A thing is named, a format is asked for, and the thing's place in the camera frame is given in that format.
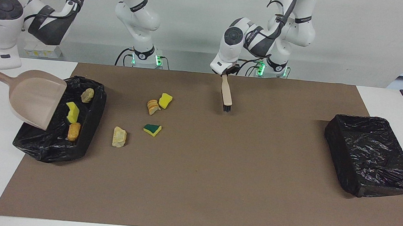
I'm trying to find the beige brush with black bristles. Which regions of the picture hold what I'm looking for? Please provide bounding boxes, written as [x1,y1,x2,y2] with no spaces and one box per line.
[219,74,235,113]

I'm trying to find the beige plastic dustpan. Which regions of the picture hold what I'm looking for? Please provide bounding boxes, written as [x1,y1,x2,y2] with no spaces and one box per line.
[0,67,69,132]

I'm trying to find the yellow green sponge piece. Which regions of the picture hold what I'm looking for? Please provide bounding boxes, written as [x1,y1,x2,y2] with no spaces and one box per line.
[143,123,162,138]

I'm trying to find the yellow notched sponge piece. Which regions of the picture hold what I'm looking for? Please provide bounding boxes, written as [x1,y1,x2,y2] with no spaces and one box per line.
[65,101,81,125]

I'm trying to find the striped bread piece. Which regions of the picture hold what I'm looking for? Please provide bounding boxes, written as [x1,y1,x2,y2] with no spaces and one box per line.
[80,87,95,104]
[146,99,162,116]

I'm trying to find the brown bread roll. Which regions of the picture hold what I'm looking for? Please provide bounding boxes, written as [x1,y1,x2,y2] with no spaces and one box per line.
[67,122,82,143]

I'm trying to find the black bin with loose bag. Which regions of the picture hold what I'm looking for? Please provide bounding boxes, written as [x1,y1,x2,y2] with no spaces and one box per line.
[11,71,109,167]

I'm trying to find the black bin with tight bag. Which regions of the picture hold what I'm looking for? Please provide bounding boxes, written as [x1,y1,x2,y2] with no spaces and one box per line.
[319,113,403,201]

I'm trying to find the brown paper table mat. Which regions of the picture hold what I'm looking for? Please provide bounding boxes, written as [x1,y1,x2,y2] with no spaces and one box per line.
[0,57,403,226]

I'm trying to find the pale bread chunk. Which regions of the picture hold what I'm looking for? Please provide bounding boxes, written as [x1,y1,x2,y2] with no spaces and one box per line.
[112,126,128,148]

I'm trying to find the white wall socket box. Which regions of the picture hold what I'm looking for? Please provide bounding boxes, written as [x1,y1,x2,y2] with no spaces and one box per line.
[24,41,63,59]

